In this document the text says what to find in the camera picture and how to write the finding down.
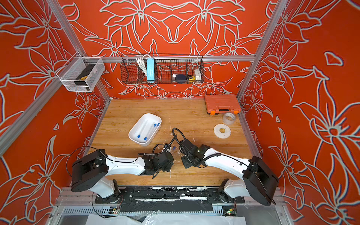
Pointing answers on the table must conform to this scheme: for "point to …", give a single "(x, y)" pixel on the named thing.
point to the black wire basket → (162, 69)
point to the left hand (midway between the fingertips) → (172, 162)
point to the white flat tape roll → (222, 131)
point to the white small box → (198, 75)
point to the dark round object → (181, 78)
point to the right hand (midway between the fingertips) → (183, 162)
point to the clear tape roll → (228, 118)
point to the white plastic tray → (145, 129)
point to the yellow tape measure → (191, 78)
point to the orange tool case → (226, 103)
